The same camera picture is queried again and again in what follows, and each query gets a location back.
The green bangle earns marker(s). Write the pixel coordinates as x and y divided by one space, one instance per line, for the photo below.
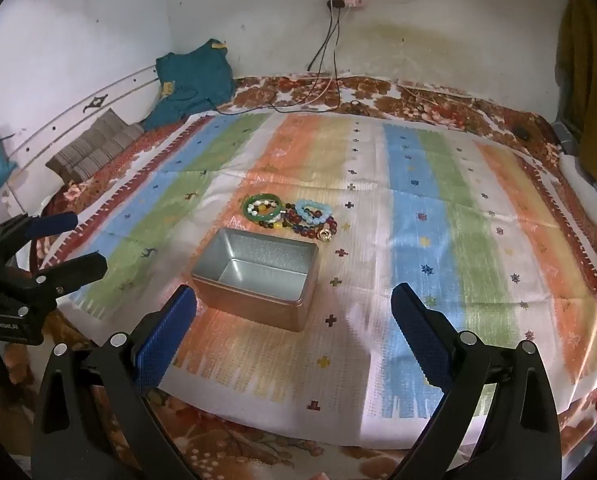
247 212

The small black loop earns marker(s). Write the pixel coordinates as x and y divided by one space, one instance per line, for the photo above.
354 105

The white panel with screw holes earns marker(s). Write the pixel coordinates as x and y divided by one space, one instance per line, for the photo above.
78 105

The white bolster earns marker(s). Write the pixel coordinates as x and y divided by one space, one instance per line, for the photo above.
588 190

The colourful striped mat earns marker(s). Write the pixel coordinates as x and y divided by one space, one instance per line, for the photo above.
428 210

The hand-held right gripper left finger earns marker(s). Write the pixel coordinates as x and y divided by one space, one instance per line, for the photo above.
164 340

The yellow hanging cloth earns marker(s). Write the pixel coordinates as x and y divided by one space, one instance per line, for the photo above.
583 85

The teal knitted garment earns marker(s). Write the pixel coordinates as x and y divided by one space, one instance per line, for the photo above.
193 75

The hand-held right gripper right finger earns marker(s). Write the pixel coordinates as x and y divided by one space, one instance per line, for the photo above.
419 335

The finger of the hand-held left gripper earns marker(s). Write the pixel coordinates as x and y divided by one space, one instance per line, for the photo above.
53 222
76 266

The colourful striped blanket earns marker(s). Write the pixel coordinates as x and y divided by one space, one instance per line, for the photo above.
478 105

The silver metal tin box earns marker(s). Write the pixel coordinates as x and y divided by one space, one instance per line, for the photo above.
258 275

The white power strip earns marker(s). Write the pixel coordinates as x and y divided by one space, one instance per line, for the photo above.
351 0

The striped grey fabric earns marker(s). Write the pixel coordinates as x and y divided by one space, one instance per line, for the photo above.
93 145

